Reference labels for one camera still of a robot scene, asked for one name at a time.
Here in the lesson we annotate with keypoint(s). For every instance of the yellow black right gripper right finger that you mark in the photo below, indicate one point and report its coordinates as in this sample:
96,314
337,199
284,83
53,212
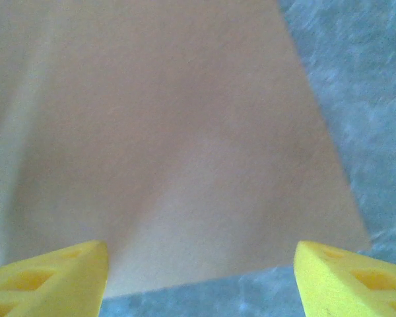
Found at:
349,287

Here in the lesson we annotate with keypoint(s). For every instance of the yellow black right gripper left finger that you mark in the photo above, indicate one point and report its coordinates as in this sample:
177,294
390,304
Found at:
52,287

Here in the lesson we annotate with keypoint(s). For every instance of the brown backing board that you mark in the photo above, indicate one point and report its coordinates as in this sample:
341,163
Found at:
184,132

